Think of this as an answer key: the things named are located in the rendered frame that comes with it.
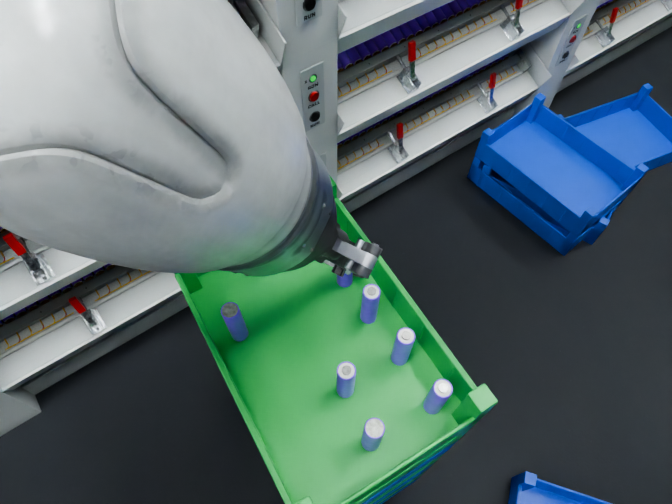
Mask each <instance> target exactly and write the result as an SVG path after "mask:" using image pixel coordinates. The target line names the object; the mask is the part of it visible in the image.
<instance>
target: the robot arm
mask: <svg viewBox="0 0 672 504"><path fill-rule="evenodd" d="M0 227H2V228H4V229H6V230H8V231H10V232H12V233H14V234H16V235H19V236H21V237H23V238H26V239H28V240H31V241H34V242H36V243H39V244H42V245H44V246H48V247H51V248H54V249H57V250H61V251H64V252H67V253H71V254H74V255H77V256H81V257H84V258H88V259H92V260H96V261H100V262H105V263H109V264H114V265H118V266H123V267H128V268H134V269H141V270H148V271H154V272H166V273H204V272H210V271H215V270H220V271H230V272H233V273H235V274H237V273H242V274H244V275H245V276H247V277H248V276H269V275H274V274H278V273H281V272H286V271H292V270H296V269H299V268H302V267H304V266H306V265H308V264H309V263H311V262H313V261H314V260H315V261H317V262H319V263H321V264H322V263H325V264H327V265H330V266H332V267H333V269H332V271H331V272H333V273H335V274H337V275H339V276H341V277H343V275H344V273H345V274H347V275H349V274H351V272H352V273H353V275H354V276H356V277H360V278H362V279H363V278H367V279H368V278H369V276H370V274H371V272H372V270H373V268H374V266H375V264H376V262H377V260H378V258H379V256H380V254H381V252H382V250H383V249H381V248H380V247H379V245H378V244H376V243H374V242H373V243H369V242H365V241H363V240H361V239H358V240H357V242H356V244H355V243H354V242H352V241H350V240H349V237H348V235H347V233H346V232H345V231H343V230H342V229H340V228H341V226H340V224H338V223H337V210H336V203H335V199H334V196H333V188H332V183H331V179H330V176H329V173H328V170H327V168H326V166H325V164H324V163H323V161H322V159H321V158H320V157H319V155H318V154H317V153H316V151H315V150H314V149H313V147H312V146H311V144H310V142H309V140H308V138H307V137H306V134H305V129H304V125H303V122H302V118H301V116H300V113H299V111H298V108H297V106H296V104H295V102H294V100H293V97H292V95H291V93H290V91H289V89H288V87H287V85H286V83H285V81H284V80H283V78H282V76H281V74H280V73H279V71H278V70H277V68H276V66H275V65H274V63H273V62H272V60H271V58H270V57H269V55H268V53H267V52H266V51H265V49H264V48H263V46H262V45H261V44H260V42H259V41H258V40H257V38H256V37H255V35H254V34H253V33H252V31H251V30H250V29H249V27H248V26H247V25H246V23H245V22H244V21H243V19H242V18H241V17H240V15H239V14H238V13H237V12H236V11H235V9H234V8H233V7H232V6H231V5H230V3H229V2H228V1H227V0H0ZM371 269H372V270H371Z"/></svg>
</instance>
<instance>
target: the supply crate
mask: <svg viewBox="0 0 672 504"><path fill-rule="evenodd" d="M329 176H330V175H329ZM330 179H331V183H332V188H333V196H334V199H335V203H336V210H337V223H338V224H340V226H341V228H340V229H342V230H343V231H345V232H346V233H347V235H348V237H349V240H350V241H352V242H354V243H355V244H356V242H357V240H358V239H361V240H363V241H365V242H369V243H371V242H370V241H369V239H368V238H367V237H366V235H365V234H364V232H363V231H362V230H361V228H360V227H359V226H358V224H357V223H356V222H355V220H354V219H353V217H352V216H351V215H350V213H349V212H348V211H347V209H346V208H345V207H344V205H343V204H342V202H341V201H340V200H339V198H337V184H336V183H335V181H334V180H333V179H332V177H331V176H330ZM332 269H333V267H332V266H330V265H327V264H325V263H322V264H321V263H319V262H317V261H315V260H314V261H313V262H311V263H309V264H308V265H306V266H304V267H302V268H299V269H296V270H292V271H286V272H281V273H278V274H274V275H269V276H248V277H247V276H245V275H244V274H242V273H237V274H235V273H233V272H230V271H220V270H215V271H210V272H204V273H174V274H175V278H176V280H177V282H178V284H179V286H180V289H181V291H182V293H183V295H184V297H185V299H186V301H187V303H188V305H189V307H190V309H191V311H192V313H193V315H194V317H195V319H196V322H197V324H198V326H199V328H200V330H201V332H202V334H203V336H204V338H205V340H206V342H207V344H208V346H209V348H210V350H211V352H212V355H213V357H214V359H215V361H216V363H217V365H218V367H219V369H220V371H221V373H222V375H223V377H224V379H225V381H226V383H227V385H228V388H229V390H230V392H231V394H232V396H233V398H234V400H235V402H236V404H237V406H238V408H239V410H240V412H241V414H242V416H243V418H244V421H245V423H246V425H247V427H248V429H249V431H250V433H251V435H252V437H253V439H254V441H255V443H256V445H257V447H258V449H259V451H260V454H261V456H262V458H263V460H264V462H265V464H266V466H267V468H268V470H269V472H270V474H271V476H272V478H273V480H274V482H275V484H276V487H277V489H278V491H279V493H280V495H281V497H282V499H283V501H284V503H285V504H355V503H356V502H358V501H359V500H361V499H362V498H364V497H365V496H367V495H368V494H370V493H371V492H373V491H374V490H376V489H377V488H379V487H380V486H382V485H383V484H385V483H386V482H388V481H389V480H391V479H392V478H394V477H395V476H397V475H398V474H400V473H401V472H403V471H405V470H406V469H408V468H409V467H411V466H412V465H414V464H415V463H417V462H418V461H420V460H421V459H423V458H424V457H426V456H427V455H429V454H430V453H432V452H433V451H435V450H436V449H438V448H439V447H441V446H442V445H444V444H445V443H447V442H448V441H450V440H451V439H453V438H454V437H456V436H457V435H459V434H460V433H462V432H463V431H465V430H466V429H468V428H469V427H471V426H473V425H474V424H476V423H477V422H478V421H479V420H480V419H481V418H482V417H483V416H484V415H485V414H487V413H488V412H489V411H490V410H491V409H492V408H493V407H494V406H495V405H496V404H497V403H498V400H497V399H496V398H495V396H494V395H493V394H492V392H491V391H490V390H489V388H488V387H487V385H486V384H482V385H480V386H479V387H477V386H476V385H475V384H474V382H473V381H472V380H471V378H470V377H469V375H468V374H467V373H466V371H465V370H464V369H463V367H462V366H461V365H460V363H459V362H458V360H457V359H456V358H455V356H454V355H453V354H452V352H451V351H450V350H449V348H448V347H447V345H446V344H445V343H444V341H443V340H442V339H441V337H440V336H439V335H438V333H437V332H436V330H435V329H434V328H433V326H432V325H431V324H430V322H429V321H428V320H427V318H426V317H425V316H424V314H423V313H422V311H421V310H420V309H419V307H418V306H417V305H416V303H415V302H414V301H413V299H412V298H411V296H410V295H409V294H408V292H407V291H406V290H405V288H404V287H403V286H402V284H401V283H400V281H399V280H398V279H397V277H396V276H395V275H394V273H393V272H392V271H391V269H390V268H389V266H388V265H387V264H386V262H385V261H384V260H383V258H382V257H381V256H379V258H378V260H377V262H376V264H375V266H374V268H373V270H372V269H371V270H372V272H371V274H370V276H369V278H368V279H367V278H363V279H362V278H360V277H356V276H354V275H353V282H352V284H351V285H350V286H349V287H341V286H339V285H338V283H337V274H335V273H333V272H331V271H332ZM368 284H375V285H377V286H378V287H379V288H380V291H381V294H380V300H379V306H378V312H377V317H376V320H375V322H373V323H371V324H366V323H364V322H363V321H362V320H361V318H360V313H361V303H362V293H363V288H364V287H365V286H366V285H368ZM228 302H234V303H236V304H237V305H238V306H239V309H240V311H241V314H242V317H243V319H244V322H245V324H246V327H247V329H248V337H247V338H246V339H245V340H244V341H240V342H238V341H235V340H234V339H233V338H232V336H231V334H230V332H229V330H228V327H227V325H226V323H225V321H224V319H223V317H222V315H221V308H222V306H223V305H224V304H226V303H228ZM404 327H407V328H410V329H412V330H413V331H414V333H415V336H416V338H415V341H414V344H413V347H412V349H411V352H410V355H409V358H408V360H407V362H406V364H404V365H402V366H398V365H395V364H394V363H393V362H392V360H391V353H392V350H393V346H394V342H395V339H396V335H397V332H398V331H399V329H401V328H404ZM344 361H348V362H351V363H353V364H354V366H355V367H356V378H355V387H354V393H353V395H352V396H350V397H349V398H342V397H340V396H339V395H338V393H337V367H338V365H339V364H340V363H342V362H344ZM438 379H446V380H448V381H449V382H450V383H451V384H452V386H453V392H452V394H451V396H450V397H449V399H448V400H447V401H446V403H445V404H444V406H443V407H442V409H441V410H440V411H439V412H438V413H437V414H429V413H427V412H426V411H425V409H424V407H423V402H424V400H425V398H426V396H427V395H428V393H429V391H430V389H431V388H432V386H433V384H434V382H435V381H436V380H438ZM370 418H379V419H380V420H382V421H383V423H384V425H385V432H384V435H383V437H382V440H381V443H380V445H379V447H378V449H377V450H375V451H367V450H365V449H364V448H363V446H362V443H361V440H362V435H363V431H364V426H365V423H366V421H367V420H368V419H370Z"/></svg>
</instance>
